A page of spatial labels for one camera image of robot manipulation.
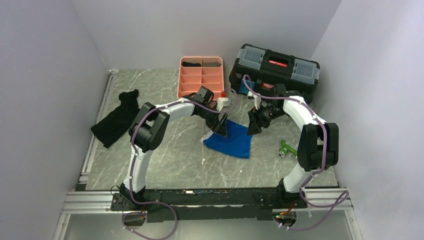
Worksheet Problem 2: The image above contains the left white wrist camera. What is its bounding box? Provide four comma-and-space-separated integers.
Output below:
216, 92, 232, 112

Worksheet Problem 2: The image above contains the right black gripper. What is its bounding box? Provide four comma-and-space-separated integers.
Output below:
246, 104, 287, 137

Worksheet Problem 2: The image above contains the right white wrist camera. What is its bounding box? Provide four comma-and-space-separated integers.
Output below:
247, 91, 262, 110

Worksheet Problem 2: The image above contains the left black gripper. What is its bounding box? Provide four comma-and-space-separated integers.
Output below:
196, 104, 228, 138

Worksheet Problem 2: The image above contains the rolled grey cloth in tray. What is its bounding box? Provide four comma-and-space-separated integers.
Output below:
202, 61, 222, 68

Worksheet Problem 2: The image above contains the blue underwear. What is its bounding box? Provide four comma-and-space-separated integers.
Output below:
200, 120, 252, 159

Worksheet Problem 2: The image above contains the black underwear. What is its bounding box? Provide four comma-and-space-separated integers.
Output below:
90, 89, 140, 148

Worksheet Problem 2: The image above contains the green white tool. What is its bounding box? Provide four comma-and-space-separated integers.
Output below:
277, 139, 297, 157

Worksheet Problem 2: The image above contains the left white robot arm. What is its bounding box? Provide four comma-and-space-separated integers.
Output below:
119, 87, 228, 210

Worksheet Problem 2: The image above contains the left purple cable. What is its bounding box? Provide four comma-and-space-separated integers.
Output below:
121, 87, 239, 240

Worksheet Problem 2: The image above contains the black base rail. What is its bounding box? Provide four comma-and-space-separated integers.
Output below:
110, 186, 307, 223

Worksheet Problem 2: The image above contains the pink divided organizer tray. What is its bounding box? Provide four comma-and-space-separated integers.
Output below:
176, 56, 225, 100

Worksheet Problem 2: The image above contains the black toolbox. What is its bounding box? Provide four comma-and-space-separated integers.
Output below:
228, 43, 320, 104

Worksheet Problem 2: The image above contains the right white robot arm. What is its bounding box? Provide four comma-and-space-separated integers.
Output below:
247, 84, 339, 208

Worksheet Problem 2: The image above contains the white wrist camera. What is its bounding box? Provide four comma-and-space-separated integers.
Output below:
247, 91, 262, 110
216, 92, 232, 112

